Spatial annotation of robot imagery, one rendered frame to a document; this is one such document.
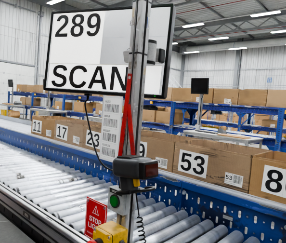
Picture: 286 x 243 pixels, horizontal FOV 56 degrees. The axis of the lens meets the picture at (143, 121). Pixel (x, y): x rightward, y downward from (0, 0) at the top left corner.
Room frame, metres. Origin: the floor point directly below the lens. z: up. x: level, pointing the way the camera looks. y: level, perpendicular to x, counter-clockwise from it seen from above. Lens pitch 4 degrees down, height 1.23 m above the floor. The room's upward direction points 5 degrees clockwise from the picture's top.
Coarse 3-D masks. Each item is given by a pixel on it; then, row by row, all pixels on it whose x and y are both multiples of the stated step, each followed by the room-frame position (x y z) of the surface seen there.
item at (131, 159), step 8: (120, 160) 0.69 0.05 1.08; (128, 160) 0.67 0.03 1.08; (136, 160) 0.66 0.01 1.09; (144, 160) 0.66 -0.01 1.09; (152, 160) 0.67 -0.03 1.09; (120, 168) 0.68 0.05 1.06; (128, 168) 0.66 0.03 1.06; (136, 168) 0.65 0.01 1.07; (144, 168) 0.64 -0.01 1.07; (152, 168) 0.66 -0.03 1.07; (120, 176) 0.69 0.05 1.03; (128, 176) 0.67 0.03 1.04; (136, 176) 0.65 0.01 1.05; (144, 176) 0.64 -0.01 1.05; (152, 176) 0.66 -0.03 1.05; (120, 184) 0.70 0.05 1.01; (128, 184) 0.68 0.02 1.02; (136, 184) 0.68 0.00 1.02; (120, 192) 0.69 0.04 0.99; (128, 192) 0.67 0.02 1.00
